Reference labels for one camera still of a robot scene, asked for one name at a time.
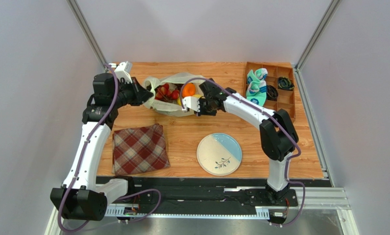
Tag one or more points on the wrist white camera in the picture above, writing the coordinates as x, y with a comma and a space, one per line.
122, 71
190, 103

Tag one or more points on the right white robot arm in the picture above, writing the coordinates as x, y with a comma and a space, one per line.
278, 136

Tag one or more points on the brown wooden organizer tray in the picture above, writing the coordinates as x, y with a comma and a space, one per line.
280, 87

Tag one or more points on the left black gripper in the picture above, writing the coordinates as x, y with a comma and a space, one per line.
140, 94

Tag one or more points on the red plaid cloth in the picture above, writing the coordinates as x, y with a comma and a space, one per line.
139, 150

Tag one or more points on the orange fake fruit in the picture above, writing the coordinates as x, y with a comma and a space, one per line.
188, 90

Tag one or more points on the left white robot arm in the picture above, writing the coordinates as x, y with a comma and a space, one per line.
78, 197

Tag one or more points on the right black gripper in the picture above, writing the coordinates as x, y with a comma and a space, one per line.
207, 104

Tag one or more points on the blue and cream plate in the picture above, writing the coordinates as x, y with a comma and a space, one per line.
219, 154

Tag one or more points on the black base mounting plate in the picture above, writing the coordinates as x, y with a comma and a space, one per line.
209, 197

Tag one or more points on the white plastic bag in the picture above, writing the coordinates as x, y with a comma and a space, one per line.
172, 109

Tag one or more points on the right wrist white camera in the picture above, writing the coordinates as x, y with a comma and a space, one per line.
190, 103

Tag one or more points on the aluminium frame rail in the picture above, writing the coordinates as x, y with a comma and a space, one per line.
324, 211

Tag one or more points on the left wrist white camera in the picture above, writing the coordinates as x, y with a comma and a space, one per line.
122, 71

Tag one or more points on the red fake strawberry bunch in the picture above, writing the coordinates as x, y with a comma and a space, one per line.
167, 92

